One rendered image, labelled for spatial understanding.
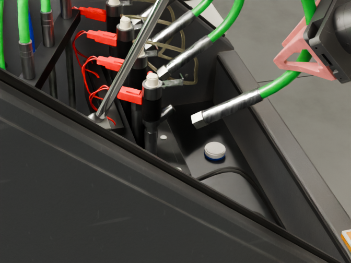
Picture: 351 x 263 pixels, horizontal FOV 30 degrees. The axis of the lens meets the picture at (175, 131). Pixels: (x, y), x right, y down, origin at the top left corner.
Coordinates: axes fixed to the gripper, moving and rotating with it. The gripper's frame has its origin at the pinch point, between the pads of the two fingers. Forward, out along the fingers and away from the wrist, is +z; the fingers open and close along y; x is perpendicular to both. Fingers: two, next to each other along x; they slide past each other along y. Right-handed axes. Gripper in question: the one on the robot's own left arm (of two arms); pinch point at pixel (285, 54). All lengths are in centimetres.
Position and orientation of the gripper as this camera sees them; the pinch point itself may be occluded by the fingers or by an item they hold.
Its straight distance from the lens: 79.2
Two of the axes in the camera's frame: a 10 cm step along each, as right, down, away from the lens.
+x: 6.5, 6.7, 3.6
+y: -4.3, 7.2, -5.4
